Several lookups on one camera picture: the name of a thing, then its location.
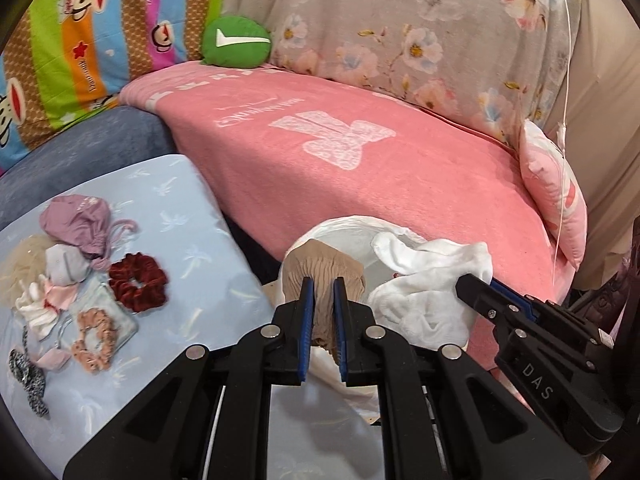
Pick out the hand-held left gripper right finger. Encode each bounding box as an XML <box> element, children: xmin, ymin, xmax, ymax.
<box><xmin>332</xmin><ymin>277</ymin><xmax>588</xmax><ymax>480</ymax></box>

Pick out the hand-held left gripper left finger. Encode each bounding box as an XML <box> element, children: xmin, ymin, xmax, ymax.
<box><xmin>62</xmin><ymin>276</ymin><xmax>316</xmax><ymax>480</ymax></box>

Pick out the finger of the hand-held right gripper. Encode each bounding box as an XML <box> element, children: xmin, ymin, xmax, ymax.
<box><xmin>490</xmin><ymin>280</ymin><xmax>615</xmax><ymax>363</ymax></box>
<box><xmin>456</xmin><ymin>274</ymin><xmax>532</xmax><ymax>342</ymax></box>

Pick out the white sock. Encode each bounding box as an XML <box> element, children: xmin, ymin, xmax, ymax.
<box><xmin>370</xmin><ymin>232</ymin><xmax>493</xmax><ymax>352</ymax></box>

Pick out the beige nylon stocking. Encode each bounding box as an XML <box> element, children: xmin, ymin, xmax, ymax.
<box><xmin>282</xmin><ymin>240</ymin><xmax>366</xmax><ymax>361</ymax></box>

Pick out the white plastic bag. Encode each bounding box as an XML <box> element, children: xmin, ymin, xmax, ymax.
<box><xmin>262</xmin><ymin>216</ymin><xmax>471</xmax><ymax>423</ymax></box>

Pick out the pink cloth piece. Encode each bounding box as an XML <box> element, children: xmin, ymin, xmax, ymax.
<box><xmin>32</xmin><ymin>349</ymin><xmax>72</xmax><ymax>372</ymax></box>

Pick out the pink pillow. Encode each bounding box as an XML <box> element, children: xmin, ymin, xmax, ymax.
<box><xmin>517</xmin><ymin>120</ymin><xmax>588</xmax><ymax>271</ymax></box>

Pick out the pink blanket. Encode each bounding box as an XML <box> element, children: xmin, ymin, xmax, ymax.
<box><xmin>119</xmin><ymin>62</ymin><xmax>576</xmax><ymax>411</ymax></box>

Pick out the light blue patterned cloth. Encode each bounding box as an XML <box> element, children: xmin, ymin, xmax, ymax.
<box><xmin>0</xmin><ymin>154</ymin><xmax>282</xmax><ymax>441</ymax></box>

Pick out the dark red scrunchie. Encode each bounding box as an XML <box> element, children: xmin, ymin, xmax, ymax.
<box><xmin>108</xmin><ymin>254</ymin><xmax>168</xmax><ymax>308</ymax></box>

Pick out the peach scrunchie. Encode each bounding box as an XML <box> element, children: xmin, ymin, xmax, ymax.
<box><xmin>70</xmin><ymin>307</ymin><xmax>117</xmax><ymax>373</ymax></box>

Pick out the pale lilac sock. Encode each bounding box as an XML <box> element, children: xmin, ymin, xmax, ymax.
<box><xmin>45</xmin><ymin>244</ymin><xmax>93</xmax><ymax>286</ymax></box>

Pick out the white and pink cloth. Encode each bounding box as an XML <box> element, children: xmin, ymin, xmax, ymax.
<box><xmin>15</xmin><ymin>280</ymin><xmax>81</xmax><ymax>343</ymax></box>

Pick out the blue sofa cushion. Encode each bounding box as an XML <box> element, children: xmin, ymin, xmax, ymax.
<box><xmin>0</xmin><ymin>105</ymin><xmax>177</xmax><ymax>231</ymax></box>

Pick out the green round cushion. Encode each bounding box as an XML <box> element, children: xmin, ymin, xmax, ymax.
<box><xmin>201</xmin><ymin>16</ymin><xmax>272</xmax><ymax>68</ymax></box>

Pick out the black white patterned scrunchie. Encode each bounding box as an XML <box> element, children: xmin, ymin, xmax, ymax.
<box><xmin>7</xmin><ymin>325</ymin><xmax>51</xmax><ymax>420</ymax></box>

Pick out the beige mesh cloth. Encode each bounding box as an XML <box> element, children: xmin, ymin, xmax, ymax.
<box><xmin>0</xmin><ymin>234</ymin><xmax>51</xmax><ymax>293</ymax></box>

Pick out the striped monkey print cloth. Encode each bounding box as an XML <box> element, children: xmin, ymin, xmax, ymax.
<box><xmin>0</xmin><ymin>0</ymin><xmax>232</xmax><ymax>176</ymax></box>

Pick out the white cable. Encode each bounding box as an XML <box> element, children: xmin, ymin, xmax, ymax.
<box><xmin>550</xmin><ymin>0</ymin><xmax>576</xmax><ymax>267</ymax></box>

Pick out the mauve drawstring pouch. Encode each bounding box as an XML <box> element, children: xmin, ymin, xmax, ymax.
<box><xmin>40</xmin><ymin>195</ymin><xmax>137</xmax><ymax>271</ymax></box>

